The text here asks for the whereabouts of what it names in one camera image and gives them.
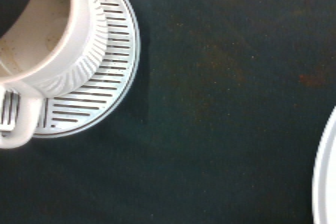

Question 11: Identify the grey pod coffee machine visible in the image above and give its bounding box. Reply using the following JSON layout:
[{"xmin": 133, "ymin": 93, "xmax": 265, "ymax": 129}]
[{"xmin": 0, "ymin": 0, "xmax": 142, "ymax": 139}]

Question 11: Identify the white ceramic mug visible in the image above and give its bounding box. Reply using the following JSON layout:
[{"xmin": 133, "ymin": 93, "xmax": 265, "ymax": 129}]
[{"xmin": 0, "ymin": 0, "xmax": 107, "ymax": 149}]

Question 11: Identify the white two-tier round shelf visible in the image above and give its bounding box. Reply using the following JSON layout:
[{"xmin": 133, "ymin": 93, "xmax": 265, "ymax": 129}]
[{"xmin": 311, "ymin": 108, "xmax": 336, "ymax": 224}]

